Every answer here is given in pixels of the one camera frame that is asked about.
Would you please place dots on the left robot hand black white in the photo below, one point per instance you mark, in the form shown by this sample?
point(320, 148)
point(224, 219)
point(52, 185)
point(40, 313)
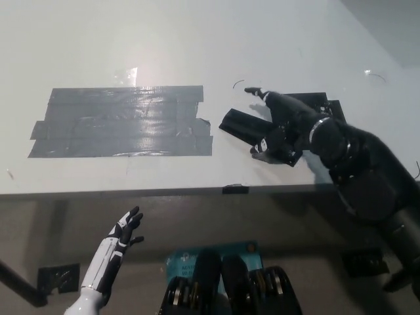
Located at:
point(126, 229)

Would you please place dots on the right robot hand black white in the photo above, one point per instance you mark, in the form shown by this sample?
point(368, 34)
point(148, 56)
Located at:
point(288, 111)

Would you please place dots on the black stapler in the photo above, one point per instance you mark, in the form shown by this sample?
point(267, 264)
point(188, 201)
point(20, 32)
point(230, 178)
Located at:
point(244, 126)

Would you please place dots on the black tape patch on table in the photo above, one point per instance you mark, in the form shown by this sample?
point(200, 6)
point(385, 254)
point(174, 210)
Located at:
point(331, 106)

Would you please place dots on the teal cardboard box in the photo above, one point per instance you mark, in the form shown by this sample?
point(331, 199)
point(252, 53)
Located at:
point(183, 262)

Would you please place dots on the black floor tape patch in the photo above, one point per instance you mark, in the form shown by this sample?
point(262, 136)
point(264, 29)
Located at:
point(59, 277)
point(364, 265)

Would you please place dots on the small black tape strip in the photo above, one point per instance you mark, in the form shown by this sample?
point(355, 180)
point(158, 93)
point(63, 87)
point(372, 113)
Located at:
point(235, 189)

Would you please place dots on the clear tape piece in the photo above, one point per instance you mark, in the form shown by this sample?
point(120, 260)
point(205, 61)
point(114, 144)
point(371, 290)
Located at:
point(128, 75)

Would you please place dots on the grey duct tape patch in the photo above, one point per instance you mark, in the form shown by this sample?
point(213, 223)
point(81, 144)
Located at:
point(124, 123)

